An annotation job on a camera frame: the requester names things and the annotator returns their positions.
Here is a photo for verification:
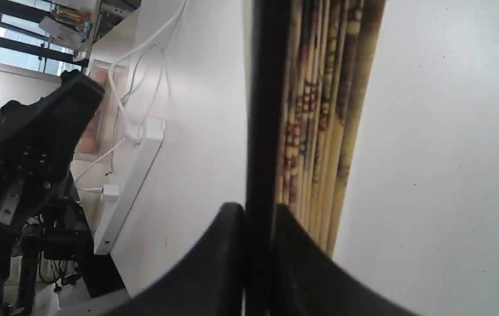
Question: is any white power cable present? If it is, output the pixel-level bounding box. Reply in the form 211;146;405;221
107;0;187;143

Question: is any white power strip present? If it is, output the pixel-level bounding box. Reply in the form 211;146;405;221
93;117;165;255

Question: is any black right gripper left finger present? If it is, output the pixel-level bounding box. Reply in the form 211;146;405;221
108;202;246;316

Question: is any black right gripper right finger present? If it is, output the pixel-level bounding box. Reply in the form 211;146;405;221
270;205;413;316

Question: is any paper folding fan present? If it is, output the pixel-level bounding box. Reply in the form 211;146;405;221
244;0;386;316

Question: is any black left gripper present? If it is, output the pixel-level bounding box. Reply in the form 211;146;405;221
0;70;105;226

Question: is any white plug adapter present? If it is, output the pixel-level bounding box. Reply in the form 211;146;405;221
101;184;120;203

